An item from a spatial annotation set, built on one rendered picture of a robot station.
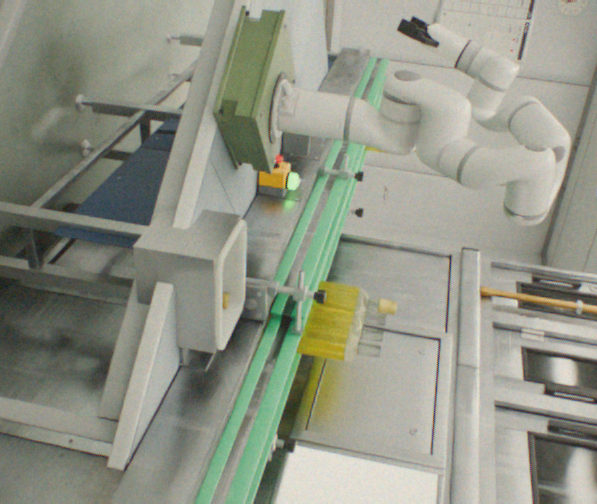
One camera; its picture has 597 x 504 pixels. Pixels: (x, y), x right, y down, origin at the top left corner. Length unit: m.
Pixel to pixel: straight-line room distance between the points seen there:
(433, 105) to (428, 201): 6.71
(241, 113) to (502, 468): 0.95
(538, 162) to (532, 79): 6.24
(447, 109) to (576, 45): 6.16
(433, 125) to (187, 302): 0.58
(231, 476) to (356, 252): 1.13
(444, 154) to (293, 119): 0.33
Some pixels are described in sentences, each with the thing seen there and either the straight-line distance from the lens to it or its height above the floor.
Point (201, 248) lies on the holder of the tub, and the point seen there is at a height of 0.79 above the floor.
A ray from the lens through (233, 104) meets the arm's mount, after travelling 1.42.
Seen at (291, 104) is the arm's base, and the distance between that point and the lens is 1.51.
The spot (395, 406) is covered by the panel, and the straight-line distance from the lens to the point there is 1.68.
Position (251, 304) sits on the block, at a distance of 1.54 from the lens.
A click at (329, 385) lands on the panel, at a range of 1.71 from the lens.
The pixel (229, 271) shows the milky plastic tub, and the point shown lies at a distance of 1.48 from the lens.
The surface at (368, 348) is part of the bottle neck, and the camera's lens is 1.61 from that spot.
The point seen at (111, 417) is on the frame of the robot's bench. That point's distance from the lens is 1.37.
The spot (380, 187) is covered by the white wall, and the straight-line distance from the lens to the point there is 8.06.
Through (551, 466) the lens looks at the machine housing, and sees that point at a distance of 1.73.
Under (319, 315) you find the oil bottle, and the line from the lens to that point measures 1.66.
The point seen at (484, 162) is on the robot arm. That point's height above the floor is 1.28.
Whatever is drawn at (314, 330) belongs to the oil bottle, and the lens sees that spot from 1.62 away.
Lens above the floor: 1.16
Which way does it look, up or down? 8 degrees down
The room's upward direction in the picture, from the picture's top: 100 degrees clockwise
